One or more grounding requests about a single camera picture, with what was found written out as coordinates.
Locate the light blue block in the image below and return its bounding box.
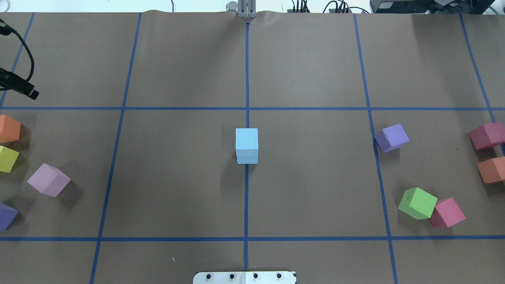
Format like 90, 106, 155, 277
235, 149, 259, 164
235, 128, 259, 155

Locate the orange block left side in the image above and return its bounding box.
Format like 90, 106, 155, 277
0, 115, 22, 144

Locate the orange block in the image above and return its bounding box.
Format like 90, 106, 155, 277
0, 115, 22, 144
477, 157, 505, 184

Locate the yellow block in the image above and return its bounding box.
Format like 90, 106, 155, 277
0, 146, 20, 173

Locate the light pink block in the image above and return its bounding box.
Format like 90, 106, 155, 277
27, 163, 71, 197

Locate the dark purple block left side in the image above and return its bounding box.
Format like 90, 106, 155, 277
0, 203, 19, 232

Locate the metal clamp at table edge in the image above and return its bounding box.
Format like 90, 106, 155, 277
225, 0, 257, 19

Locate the purple block right side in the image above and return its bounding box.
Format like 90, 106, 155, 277
374, 123, 410, 153

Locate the pink block beside green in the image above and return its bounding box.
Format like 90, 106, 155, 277
429, 198, 466, 228

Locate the dark pink block far right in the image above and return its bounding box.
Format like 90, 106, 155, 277
469, 122, 505, 150

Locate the orange block right side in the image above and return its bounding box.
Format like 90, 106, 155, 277
477, 157, 505, 184

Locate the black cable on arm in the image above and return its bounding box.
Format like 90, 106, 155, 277
0, 18, 35, 85

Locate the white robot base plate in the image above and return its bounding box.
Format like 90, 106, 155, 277
193, 271, 297, 284

